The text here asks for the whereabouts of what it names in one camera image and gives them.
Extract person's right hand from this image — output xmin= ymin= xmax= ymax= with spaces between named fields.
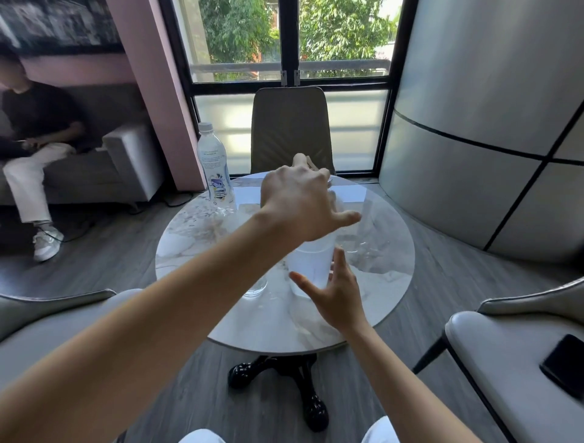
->
xmin=289 ymin=246 xmax=367 ymax=337

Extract person's left hand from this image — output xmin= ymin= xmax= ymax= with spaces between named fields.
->
xmin=259 ymin=153 xmax=362 ymax=243

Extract clear plastic cup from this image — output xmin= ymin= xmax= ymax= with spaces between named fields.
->
xmin=319 ymin=170 xmax=372 ymax=252

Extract person's left forearm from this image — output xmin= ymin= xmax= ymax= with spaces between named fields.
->
xmin=0 ymin=208 xmax=315 ymax=443

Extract person's right forearm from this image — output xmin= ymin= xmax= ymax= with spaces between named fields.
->
xmin=340 ymin=319 xmax=484 ymax=443

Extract frosted plastic cup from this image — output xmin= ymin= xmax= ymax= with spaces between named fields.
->
xmin=287 ymin=237 xmax=339 ymax=300

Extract small clear glass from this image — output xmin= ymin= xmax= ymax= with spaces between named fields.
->
xmin=242 ymin=274 xmax=270 ymax=299

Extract black table base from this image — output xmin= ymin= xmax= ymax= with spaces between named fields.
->
xmin=227 ymin=351 xmax=330 ymax=433

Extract beige upholstered chair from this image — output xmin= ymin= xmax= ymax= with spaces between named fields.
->
xmin=250 ymin=87 xmax=337 ymax=176

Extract clear plastic water bottle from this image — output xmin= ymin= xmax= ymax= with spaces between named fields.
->
xmin=197 ymin=122 xmax=238 ymax=215

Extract white balcony railing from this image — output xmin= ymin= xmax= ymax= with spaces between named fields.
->
xmin=189 ymin=58 xmax=392 ymax=84

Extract person's right leg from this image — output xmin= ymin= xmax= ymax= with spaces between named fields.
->
xmin=360 ymin=416 xmax=401 ymax=443

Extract person's leg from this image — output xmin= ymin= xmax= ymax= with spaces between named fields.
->
xmin=179 ymin=428 xmax=226 ymax=443
xmin=360 ymin=416 xmax=401 ymax=443

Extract person's left leg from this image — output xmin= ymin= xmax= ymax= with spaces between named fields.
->
xmin=179 ymin=428 xmax=226 ymax=443

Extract green trees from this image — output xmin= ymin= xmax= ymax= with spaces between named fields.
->
xmin=200 ymin=0 xmax=403 ymax=65

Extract grey armchair with black phone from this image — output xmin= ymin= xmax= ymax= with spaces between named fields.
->
xmin=413 ymin=276 xmax=584 ymax=443

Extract grey sofa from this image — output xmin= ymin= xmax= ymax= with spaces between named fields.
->
xmin=0 ymin=84 xmax=165 ymax=206

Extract black smartphone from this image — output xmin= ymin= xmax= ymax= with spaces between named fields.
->
xmin=539 ymin=334 xmax=584 ymax=402

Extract black window frame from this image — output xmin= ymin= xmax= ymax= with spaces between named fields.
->
xmin=160 ymin=0 xmax=418 ymax=180

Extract dark framed wall picture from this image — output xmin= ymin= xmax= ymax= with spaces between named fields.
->
xmin=0 ymin=0 xmax=125 ymax=58

